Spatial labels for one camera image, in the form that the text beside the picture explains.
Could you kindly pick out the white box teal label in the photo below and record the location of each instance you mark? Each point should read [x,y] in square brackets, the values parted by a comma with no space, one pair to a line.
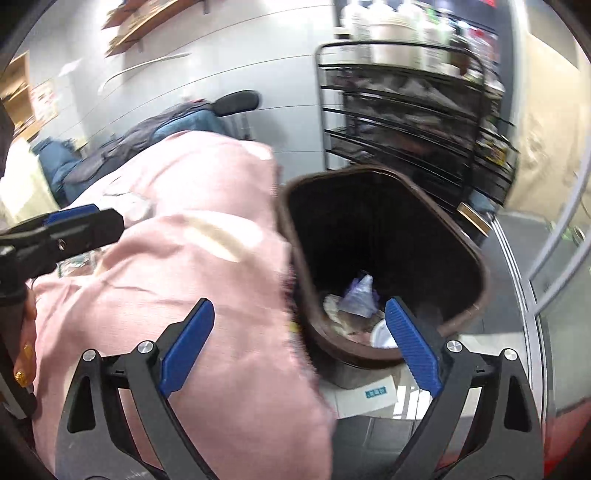
[351,399]

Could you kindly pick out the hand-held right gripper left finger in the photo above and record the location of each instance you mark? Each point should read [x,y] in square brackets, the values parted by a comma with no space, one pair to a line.
[184,350]

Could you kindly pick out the pink polka-dot blanket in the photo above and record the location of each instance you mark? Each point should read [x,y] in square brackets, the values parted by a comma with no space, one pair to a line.
[184,258]

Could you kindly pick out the purple plastic bag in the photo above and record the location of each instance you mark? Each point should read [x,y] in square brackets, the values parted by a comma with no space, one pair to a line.
[358,297]

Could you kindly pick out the row of white pump bottles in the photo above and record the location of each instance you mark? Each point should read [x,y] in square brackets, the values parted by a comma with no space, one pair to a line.
[360,23]

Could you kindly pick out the cream towel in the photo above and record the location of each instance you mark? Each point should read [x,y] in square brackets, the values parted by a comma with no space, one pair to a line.
[18,184]

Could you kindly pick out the brown trash bin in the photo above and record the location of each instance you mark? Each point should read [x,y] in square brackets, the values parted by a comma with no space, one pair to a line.
[369,221]

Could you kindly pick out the wooden wall shelf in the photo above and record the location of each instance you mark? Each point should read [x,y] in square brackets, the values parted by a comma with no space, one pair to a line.
[134,39]

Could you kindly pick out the black stool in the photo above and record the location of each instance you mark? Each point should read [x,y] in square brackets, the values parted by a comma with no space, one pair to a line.
[235,101]

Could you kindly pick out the brown cardboard box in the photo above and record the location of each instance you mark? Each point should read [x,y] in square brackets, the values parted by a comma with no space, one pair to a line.
[475,219]

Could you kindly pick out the aluminium framed glass door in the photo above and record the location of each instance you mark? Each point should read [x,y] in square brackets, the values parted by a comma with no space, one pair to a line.
[563,323]

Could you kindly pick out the person's left hand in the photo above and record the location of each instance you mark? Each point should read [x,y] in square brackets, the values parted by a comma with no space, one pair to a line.
[28,332]

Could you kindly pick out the wooden wall cabinet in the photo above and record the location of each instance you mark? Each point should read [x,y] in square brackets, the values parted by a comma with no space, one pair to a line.
[18,78]

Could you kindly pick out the black metal trolley cart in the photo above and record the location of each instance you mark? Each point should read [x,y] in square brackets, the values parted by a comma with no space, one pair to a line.
[406,108]

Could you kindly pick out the blue bedding pile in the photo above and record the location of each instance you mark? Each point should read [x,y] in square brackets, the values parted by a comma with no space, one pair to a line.
[55,161]

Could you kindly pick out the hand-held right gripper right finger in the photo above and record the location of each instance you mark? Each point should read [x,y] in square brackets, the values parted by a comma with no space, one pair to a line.
[413,350]

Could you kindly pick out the massage bed blue cover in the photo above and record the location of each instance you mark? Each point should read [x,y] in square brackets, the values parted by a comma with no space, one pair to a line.
[184,122]

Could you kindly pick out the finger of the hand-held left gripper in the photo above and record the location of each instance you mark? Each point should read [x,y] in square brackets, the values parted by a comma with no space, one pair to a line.
[92,233]
[74,214]

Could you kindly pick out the white round lid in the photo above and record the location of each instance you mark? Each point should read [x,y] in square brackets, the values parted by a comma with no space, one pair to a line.
[383,334]

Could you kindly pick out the wall poster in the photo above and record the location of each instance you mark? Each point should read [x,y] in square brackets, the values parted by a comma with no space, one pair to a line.
[45,99]

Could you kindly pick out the grey blanket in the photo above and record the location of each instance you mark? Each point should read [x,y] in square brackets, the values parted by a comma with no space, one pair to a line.
[138,134]

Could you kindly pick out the large white jar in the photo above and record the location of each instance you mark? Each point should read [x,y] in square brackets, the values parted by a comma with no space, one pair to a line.
[395,44]

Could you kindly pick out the white lamp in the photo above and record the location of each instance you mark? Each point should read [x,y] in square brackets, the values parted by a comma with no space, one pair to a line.
[152,62]

